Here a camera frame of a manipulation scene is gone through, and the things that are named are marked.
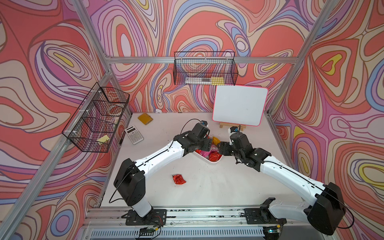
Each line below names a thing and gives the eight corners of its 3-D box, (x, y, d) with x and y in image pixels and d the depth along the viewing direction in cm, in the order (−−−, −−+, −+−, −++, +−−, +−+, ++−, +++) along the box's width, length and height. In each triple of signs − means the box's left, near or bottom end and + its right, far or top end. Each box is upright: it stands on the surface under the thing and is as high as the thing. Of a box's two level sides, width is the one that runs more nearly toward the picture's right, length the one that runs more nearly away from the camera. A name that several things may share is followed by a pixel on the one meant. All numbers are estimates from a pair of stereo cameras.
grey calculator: (133, 145, 104) (132, 143, 102) (125, 131, 112) (123, 129, 110) (144, 139, 107) (143, 137, 105) (135, 126, 115) (134, 124, 113)
